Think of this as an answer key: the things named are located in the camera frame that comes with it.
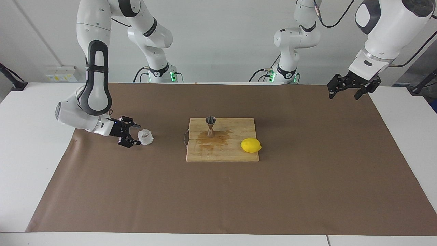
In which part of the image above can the black left base cable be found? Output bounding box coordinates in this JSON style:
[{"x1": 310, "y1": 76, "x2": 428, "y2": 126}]
[{"x1": 249, "y1": 53, "x2": 282, "y2": 83}]

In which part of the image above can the black stand clamp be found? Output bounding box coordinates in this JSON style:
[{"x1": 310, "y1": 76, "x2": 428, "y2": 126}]
[
  {"x1": 0, "y1": 63, "x2": 28, "y2": 91},
  {"x1": 410, "y1": 68, "x2": 437, "y2": 95}
]

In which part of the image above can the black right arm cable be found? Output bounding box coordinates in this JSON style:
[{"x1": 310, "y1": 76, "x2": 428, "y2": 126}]
[{"x1": 110, "y1": 17, "x2": 133, "y2": 28}]

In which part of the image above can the dark grey partition panel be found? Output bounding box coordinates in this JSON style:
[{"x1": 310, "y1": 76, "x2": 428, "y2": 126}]
[{"x1": 395, "y1": 40, "x2": 437, "y2": 86}]

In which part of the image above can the steel double jigger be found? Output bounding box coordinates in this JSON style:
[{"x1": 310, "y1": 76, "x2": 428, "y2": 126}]
[{"x1": 205, "y1": 116, "x2": 217, "y2": 138}]

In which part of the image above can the clear plastic cup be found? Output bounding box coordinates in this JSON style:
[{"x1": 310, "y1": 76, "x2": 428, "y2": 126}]
[{"x1": 138, "y1": 129, "x2": 154, "y2": 146}]

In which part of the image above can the black base cable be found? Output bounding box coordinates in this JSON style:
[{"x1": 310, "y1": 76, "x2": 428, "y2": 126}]
[
  {"x1": 249, "y1": 53, "x2": 282, "y2": 83},
  {"x1": 132, "y1": 67, "x2": 185, "y2": 83}
]

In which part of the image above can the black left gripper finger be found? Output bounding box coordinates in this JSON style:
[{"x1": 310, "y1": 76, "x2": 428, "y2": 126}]
[
  {"x1": 354, "y1": 78, "x2": 382, "y2": 100},
  {"x1": 327, "y1": 74, "x2": 348, "y2": 99}
]

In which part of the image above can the brown paper table mat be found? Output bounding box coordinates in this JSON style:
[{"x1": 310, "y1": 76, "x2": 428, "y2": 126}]
[{"x1": 26, "y1": 83, "x2": 437, "y2": 236}]

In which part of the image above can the white wall socket box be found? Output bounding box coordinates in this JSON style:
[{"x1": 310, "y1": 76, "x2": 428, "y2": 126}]
[{"x1": 45, "y1": 66, "x2": 78, "y2": 82}]

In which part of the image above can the yellow lemon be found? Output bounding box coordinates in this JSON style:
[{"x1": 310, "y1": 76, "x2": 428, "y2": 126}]
[{"x1": 241, "y1": 138, "x2": 262, "y2": 153}]

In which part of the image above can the wooden cutting board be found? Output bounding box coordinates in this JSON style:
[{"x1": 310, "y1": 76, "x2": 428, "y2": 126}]
[{"x1": 184, "y1": 118, "x2": 259, "y2": 162}]

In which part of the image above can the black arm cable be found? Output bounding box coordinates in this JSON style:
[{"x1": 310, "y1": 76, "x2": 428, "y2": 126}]
[
  {"x1": 110, "y1": 17, "x2": 133, "y2": 28},
  {"x1": 316, "y1": 0, "x2": 437, "y2": 68}
]

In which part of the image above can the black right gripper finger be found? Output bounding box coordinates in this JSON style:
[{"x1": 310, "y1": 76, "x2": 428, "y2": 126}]
[
  {"x1": 119, "y1": 116, "x2": 141, "y2": 129},
  {"x1": 118, "y1": 135, "x2": 141, "y2": 148}
]

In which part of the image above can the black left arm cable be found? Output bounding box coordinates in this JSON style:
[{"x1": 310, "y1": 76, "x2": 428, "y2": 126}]
[{"x1": 316, "y1": 0, "x2": 437, "y2": 68}]

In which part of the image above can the black right base cable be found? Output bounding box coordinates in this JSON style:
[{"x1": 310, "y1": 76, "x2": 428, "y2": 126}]
[{"x1": 132, "y1": 67, "x2": 185, "y2": 83}]

